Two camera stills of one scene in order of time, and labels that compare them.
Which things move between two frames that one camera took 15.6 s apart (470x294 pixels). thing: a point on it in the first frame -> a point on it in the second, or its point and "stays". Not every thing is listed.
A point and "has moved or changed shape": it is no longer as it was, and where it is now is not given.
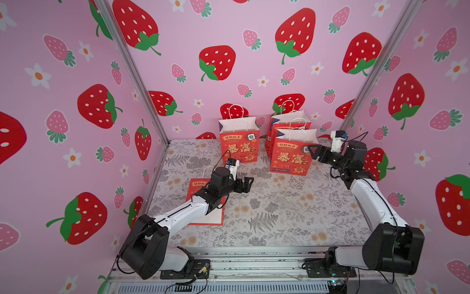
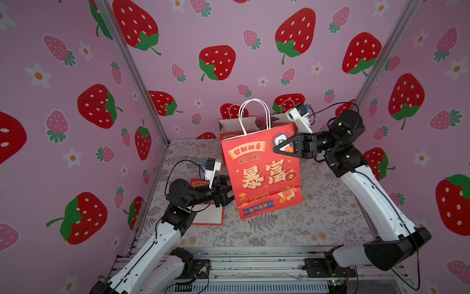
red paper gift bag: x=216 y=217 stays
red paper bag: x=290 y=155 has moved or changed shape
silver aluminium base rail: x=261 y=270 stays
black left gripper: x=245 y=187 -> x=217 y=194
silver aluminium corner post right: x=374 y=71 stays
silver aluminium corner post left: x=108 y=15 stays
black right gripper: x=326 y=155 -> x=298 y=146
